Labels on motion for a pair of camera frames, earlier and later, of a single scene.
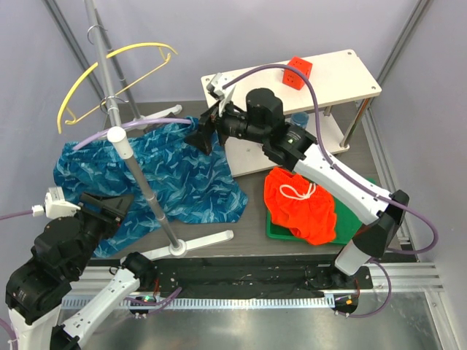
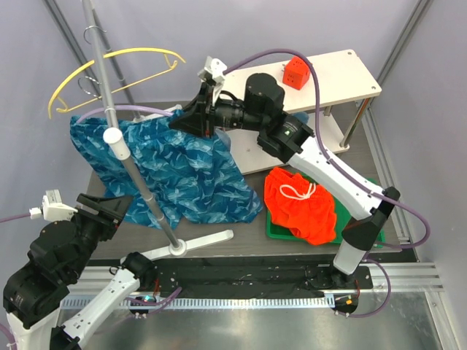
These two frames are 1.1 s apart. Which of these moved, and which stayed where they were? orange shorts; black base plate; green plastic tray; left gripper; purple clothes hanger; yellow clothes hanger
Moved: yellow clothes hanger; purple clothes hanger
Stayed: orange shorts; left gripper; green plastic tray; black base plate
